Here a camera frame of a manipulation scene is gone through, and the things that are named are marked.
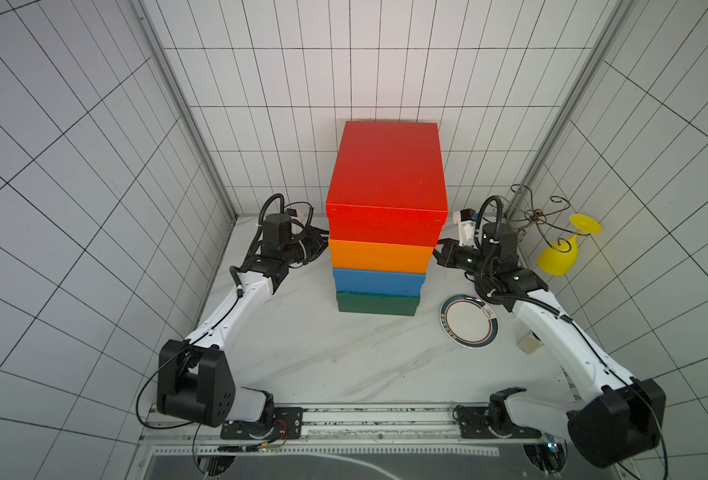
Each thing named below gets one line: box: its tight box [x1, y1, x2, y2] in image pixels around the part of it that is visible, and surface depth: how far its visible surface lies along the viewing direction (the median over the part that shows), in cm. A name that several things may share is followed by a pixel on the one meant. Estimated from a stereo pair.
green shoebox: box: [336, 291, 421, 316], surface depth 86 cm
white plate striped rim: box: [439, 294, 500, 349], surface depth 92 cm
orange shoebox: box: [329, 239, 434, 274], surface depth 74 cm
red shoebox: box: [326, 121, 449, 248], surface depth 68 cm
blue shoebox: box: [332, 267, 426, 297], surface depth 78 cm
